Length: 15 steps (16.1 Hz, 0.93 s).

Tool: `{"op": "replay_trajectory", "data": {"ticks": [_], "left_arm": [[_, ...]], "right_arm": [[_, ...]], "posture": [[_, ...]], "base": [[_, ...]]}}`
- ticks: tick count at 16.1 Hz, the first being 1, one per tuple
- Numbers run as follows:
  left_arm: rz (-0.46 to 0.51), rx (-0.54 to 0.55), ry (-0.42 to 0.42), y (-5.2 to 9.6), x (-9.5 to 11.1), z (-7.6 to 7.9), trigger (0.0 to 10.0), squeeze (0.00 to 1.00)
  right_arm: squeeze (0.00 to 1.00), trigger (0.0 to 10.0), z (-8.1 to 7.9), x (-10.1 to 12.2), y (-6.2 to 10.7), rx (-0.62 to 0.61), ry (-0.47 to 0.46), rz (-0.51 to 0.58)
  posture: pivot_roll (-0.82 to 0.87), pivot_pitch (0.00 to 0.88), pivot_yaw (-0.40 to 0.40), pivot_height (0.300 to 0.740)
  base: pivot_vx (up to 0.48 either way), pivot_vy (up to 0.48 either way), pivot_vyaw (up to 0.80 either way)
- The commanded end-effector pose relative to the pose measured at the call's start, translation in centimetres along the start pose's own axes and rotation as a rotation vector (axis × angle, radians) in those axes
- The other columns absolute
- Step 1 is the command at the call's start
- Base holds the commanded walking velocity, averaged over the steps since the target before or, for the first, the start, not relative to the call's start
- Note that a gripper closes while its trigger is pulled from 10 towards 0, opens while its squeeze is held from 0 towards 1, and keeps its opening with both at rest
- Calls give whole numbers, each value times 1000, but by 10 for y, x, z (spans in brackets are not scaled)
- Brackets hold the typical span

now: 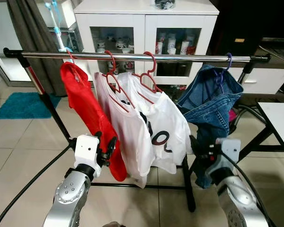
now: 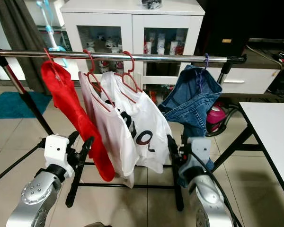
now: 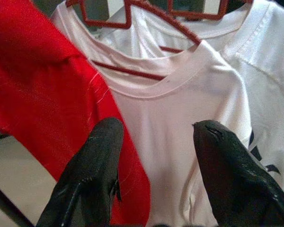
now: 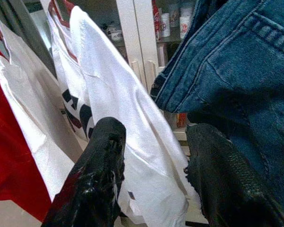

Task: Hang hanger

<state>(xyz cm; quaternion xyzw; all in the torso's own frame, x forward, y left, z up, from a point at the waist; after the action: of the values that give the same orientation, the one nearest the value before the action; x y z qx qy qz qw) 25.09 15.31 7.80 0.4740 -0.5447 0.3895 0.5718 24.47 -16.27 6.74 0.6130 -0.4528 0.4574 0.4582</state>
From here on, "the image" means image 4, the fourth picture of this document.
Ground orange box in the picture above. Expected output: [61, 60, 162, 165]
[176, 113, 187, 128]

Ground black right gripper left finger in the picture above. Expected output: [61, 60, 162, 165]
[41, 116, 127, 227]

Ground white T-shirt dark print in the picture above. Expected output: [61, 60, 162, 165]
[46, 6, 192, 227]

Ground red printed cup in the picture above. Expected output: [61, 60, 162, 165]
[152, 0, 162, 41]

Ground blue jeans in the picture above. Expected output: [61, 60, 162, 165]
[150, 0, 284, 220]

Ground red garment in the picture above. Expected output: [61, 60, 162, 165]
[0, 67, 53, 222]

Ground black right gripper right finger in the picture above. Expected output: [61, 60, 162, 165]
[185, 122, 284, 227]

